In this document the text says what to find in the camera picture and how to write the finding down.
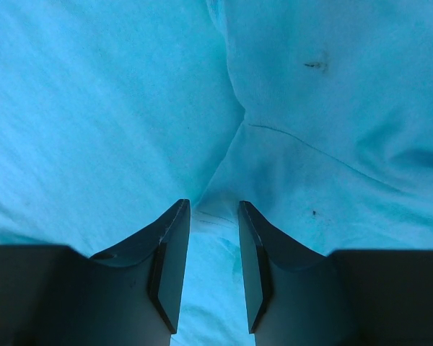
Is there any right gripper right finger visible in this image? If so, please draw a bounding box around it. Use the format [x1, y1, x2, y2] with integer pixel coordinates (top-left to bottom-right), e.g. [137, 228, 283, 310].
[238, 201, 433, 345]

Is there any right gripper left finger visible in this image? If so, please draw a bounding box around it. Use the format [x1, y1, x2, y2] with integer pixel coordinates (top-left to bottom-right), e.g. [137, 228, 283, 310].
[0, 199, 191, 345]

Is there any cyan t shirt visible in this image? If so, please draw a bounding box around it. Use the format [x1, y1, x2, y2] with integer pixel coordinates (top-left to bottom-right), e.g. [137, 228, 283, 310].
[0, 1, 433, 345]

